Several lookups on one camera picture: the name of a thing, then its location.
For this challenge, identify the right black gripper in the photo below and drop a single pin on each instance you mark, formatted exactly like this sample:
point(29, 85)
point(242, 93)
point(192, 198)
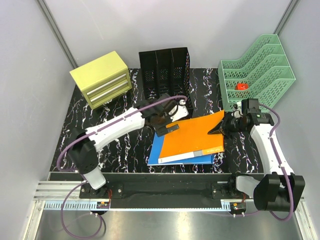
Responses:
point(219, 129)

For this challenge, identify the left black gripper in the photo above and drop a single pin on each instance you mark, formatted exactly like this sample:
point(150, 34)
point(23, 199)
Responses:
point(163, 130)

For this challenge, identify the blue folder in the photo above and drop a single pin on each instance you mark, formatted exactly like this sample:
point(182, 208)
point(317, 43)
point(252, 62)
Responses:
point(154, 155)

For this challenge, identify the orange folder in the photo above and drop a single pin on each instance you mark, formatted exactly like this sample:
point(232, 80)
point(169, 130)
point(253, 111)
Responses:
point(192, 139)

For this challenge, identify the black magazine file holder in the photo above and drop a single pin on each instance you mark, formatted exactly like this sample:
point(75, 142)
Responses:
point(166, 71)

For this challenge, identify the yellow-green drawer cabinet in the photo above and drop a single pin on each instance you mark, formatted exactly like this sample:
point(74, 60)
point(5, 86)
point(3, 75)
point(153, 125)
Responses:
point(103, 79)

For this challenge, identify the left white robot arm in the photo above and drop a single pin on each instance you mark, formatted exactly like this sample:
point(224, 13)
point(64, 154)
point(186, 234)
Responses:
point(86, 143)

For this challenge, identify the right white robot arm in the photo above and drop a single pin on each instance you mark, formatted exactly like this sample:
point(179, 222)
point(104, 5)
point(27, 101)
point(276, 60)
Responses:
point(280, 189)

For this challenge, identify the black marble desk mat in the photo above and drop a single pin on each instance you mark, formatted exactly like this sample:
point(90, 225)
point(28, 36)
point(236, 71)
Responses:
point(130, 153)

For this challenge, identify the small red object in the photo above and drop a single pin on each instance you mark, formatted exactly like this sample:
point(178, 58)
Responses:
point(241, 86)

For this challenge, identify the green mesh file organizer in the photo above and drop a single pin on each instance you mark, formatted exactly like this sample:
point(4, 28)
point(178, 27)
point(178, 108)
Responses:
point(264, 67)

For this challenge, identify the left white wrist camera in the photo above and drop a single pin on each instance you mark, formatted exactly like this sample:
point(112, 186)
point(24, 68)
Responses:
point(179, 111)

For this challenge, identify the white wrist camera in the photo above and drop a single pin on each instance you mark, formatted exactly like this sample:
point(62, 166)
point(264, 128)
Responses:
point(179, 111)
point(237, 110)

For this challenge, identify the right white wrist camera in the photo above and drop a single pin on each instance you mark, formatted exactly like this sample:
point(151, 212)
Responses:
point(237, 110)

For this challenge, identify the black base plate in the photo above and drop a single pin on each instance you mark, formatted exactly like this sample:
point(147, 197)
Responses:
point(125, 185)

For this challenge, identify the aluminium frame rail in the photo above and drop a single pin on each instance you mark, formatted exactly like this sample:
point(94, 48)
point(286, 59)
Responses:
point(59, 211)

